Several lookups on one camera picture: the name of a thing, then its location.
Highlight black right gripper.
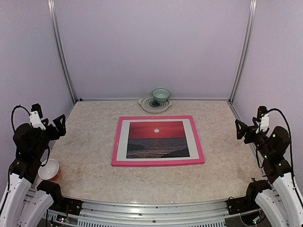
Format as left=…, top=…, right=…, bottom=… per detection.
left=235, top=118, right=273, bottom=160

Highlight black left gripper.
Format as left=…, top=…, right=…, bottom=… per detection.
left=31, top=114, right=66, bottom=160

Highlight white photo mat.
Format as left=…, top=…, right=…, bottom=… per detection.
left=115, top=119, right=201, bottom=162

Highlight wooden picture frame red edge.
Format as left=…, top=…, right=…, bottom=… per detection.
left=111, top=115, right=205, bottom=167

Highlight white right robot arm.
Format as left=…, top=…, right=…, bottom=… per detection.
left=235, top=120, right=303, bottom=227

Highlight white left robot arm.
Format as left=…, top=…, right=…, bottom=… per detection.
left=0, top=111, right=68, bottom=227

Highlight white bowl orange outside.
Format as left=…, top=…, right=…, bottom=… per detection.
left=38, top=158, right=61, bottom=181

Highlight green ceramic bowl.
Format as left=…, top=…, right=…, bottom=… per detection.
left=151, top=88, right=171, bottom=103

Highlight white plate green rings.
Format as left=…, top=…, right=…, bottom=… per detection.
left=138, top=94, right=173, bottom=114

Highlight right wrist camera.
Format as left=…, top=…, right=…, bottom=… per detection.
left=256, top=106, right=269, bottom=134

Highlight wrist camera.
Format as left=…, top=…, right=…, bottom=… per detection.
left=256, top=106, right=269, bottom=134
left=29, top=103, right=46, bottom=131

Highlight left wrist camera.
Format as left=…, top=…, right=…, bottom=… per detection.
left=29, top=103, right=46, bottom=131

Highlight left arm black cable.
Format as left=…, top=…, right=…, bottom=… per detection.
left=10, top=105, right=31, bottom=133

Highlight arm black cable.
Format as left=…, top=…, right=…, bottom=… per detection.
left=266, top=108, right=303, bottom=209
left=10, top=105, right=31, bottom=133

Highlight right aluminium corner post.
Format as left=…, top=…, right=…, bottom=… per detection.
left=229, top=0, right=257, bottom=104

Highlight aluminium corner post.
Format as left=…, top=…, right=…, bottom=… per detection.
left=229, top=0, right=257, bottom=104
left=47, top=0, right=77, bottom=104

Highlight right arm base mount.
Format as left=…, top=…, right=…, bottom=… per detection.
left=226, top=180, right=272, bottom=215

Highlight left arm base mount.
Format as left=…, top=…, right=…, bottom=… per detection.
left=37, top=180, right=83, bottom=216

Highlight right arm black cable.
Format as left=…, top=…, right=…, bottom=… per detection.
left=266, top=108, right=303, bottom=209

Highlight left aluminium corner post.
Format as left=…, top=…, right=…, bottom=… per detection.
left=47, top=0, right=77, bottom=104

